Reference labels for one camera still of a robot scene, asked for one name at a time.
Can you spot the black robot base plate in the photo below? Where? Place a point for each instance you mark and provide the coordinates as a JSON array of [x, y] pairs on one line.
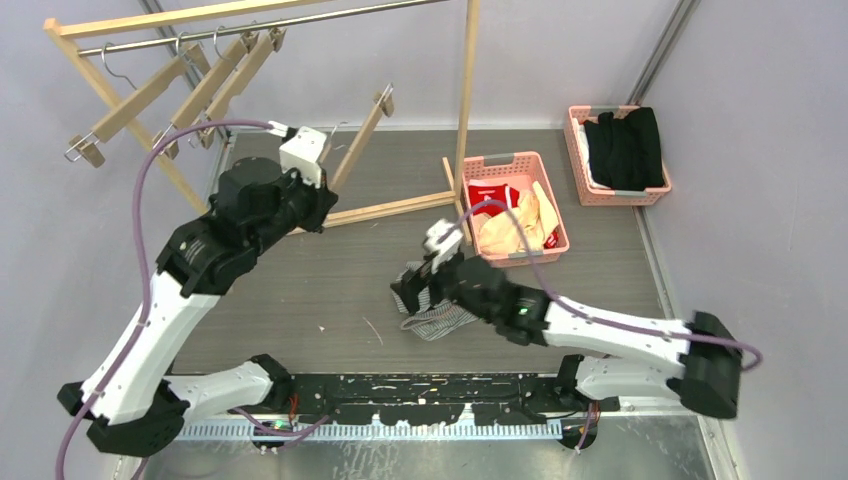
[[426, 399]]

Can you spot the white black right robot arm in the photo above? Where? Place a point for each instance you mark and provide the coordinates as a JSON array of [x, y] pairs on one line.
[[697, 362]]

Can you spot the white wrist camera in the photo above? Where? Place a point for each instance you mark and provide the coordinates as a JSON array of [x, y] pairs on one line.
[[302, 150], [442, 242]]

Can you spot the wooden clothes rack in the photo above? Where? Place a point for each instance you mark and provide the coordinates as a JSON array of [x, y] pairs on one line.
[[64, 36]]

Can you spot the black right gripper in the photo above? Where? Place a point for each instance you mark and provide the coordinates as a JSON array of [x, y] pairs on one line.
[[409, 287]]

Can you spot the black clothes in basket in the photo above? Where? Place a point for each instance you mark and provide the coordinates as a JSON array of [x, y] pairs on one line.
[[625, 153]]

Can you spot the red underwear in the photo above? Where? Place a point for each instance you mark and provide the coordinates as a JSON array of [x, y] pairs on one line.
[[506, 197]]

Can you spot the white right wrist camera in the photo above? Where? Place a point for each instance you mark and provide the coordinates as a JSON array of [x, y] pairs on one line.
[[442, 242]]

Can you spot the far pink basket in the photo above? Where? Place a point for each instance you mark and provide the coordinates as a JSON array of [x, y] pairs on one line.
[[590, 193]]

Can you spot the empty wooden clip hanger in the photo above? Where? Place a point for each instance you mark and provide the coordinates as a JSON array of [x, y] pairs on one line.
[[119, 117]]

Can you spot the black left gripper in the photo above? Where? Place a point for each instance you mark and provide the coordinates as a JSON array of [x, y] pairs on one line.
[[321, 198]]

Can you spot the grey striped underwear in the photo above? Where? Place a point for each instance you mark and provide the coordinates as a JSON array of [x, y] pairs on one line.
[[435, 316]]

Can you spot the wooden hanger of striped underwear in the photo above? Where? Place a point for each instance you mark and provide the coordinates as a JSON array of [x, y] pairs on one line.
[[383, 107]]

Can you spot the near pink basket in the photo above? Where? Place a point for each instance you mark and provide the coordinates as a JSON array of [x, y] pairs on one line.
[[520, 171]]

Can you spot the pink basket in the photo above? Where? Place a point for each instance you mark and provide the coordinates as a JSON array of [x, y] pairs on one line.
[[590, 193], [520, 171]]

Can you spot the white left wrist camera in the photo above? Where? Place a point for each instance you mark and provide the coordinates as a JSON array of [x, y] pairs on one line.
[[302, 150]]

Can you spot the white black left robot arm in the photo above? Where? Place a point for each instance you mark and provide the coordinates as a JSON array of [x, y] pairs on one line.
[[133, 405]]

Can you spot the wooden hanger of red underwear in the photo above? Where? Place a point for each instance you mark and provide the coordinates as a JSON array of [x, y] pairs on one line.
[[202, 94]]

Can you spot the wooden hanger of beige underwear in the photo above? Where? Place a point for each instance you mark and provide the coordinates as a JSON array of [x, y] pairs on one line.
[[248, 65]]

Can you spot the beige underwear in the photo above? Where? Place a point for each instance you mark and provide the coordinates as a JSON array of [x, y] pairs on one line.
[[537, 216]]

